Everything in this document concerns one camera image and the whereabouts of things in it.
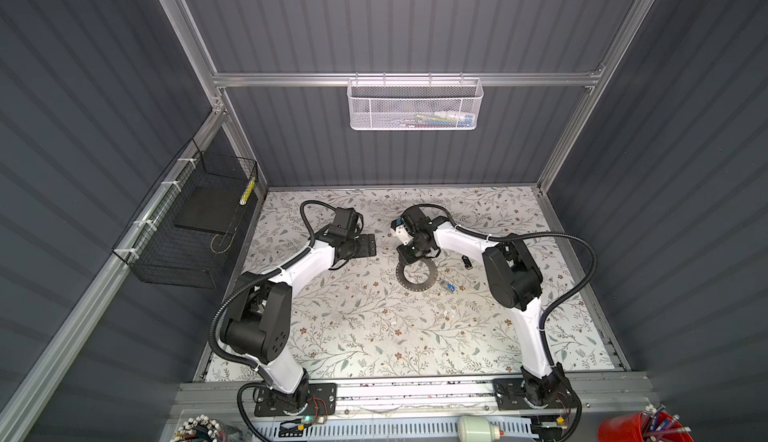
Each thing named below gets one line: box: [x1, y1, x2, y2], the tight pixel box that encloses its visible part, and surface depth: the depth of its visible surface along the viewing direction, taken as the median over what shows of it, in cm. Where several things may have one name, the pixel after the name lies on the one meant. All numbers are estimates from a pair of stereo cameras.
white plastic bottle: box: [457, 416, 500, 442], surface depth 64 cm
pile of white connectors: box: [170, 414, 221, 442], surface depth 57 cm
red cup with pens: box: [598, 404, 694, 442], surface depth 61 cm
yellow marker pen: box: [239, 177, 256, 206], surface depth 83 cm
